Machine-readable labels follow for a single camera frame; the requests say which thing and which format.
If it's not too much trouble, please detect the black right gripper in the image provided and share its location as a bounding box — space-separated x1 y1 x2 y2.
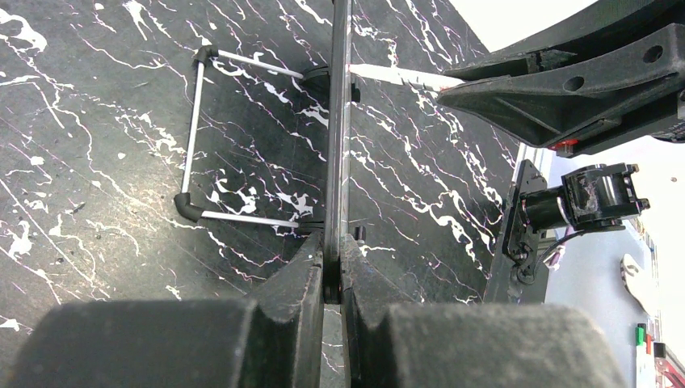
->
438 0 684 158

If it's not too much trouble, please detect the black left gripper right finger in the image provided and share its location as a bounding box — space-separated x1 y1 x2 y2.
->
340 235 625 387

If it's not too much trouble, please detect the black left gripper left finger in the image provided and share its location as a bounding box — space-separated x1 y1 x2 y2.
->
6 232 324 387

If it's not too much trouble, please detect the white marker red cap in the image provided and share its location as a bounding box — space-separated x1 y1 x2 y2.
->
347 64 464 92

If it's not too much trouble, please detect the white board black frame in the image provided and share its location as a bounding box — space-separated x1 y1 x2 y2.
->
323 1 354 387

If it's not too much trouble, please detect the metal whiteboard stand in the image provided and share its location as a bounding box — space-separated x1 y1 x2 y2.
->
172 44 331 233

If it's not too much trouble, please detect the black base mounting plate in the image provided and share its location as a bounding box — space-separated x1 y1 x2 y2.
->
483 159 548 304

